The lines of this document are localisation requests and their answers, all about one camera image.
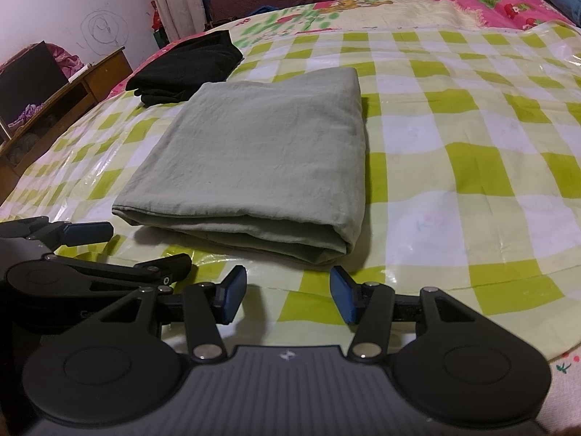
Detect black folded pants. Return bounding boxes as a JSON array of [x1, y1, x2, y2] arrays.
[[126, 29, 245, 108]]

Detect red hanging cloth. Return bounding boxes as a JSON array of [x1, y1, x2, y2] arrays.
[[151, 2, 167, 47]]

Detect black box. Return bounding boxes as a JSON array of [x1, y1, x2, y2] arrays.
[[0, 41, 69, 121]]

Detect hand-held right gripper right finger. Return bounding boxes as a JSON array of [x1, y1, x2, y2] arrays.
[[330, 266, 489, 363]]

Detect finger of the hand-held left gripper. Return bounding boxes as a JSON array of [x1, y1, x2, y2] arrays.
[[43, 253, 193, 288], [0, 217, 114, 253]]

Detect beige curtain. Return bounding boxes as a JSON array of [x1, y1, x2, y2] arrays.
[[143, 0, 208, 49]]

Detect wooden desk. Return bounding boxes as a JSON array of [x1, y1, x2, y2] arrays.
[[0, 45, 134, 203]]

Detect pink cloth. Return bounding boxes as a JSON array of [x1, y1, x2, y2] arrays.
[[0, 43, 85, 74]]

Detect green checked plastic sheet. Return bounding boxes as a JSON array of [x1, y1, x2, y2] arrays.
[[0, 23, 581, 364]]

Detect purple cloth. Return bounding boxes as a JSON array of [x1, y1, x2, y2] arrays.
[[8, 104, 45, 129]]

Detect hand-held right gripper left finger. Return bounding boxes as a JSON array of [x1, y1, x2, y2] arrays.
[[91, 266, 248, 363]]

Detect grey-green pants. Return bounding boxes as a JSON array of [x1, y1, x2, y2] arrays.
[[111, 67, 368, 267]]

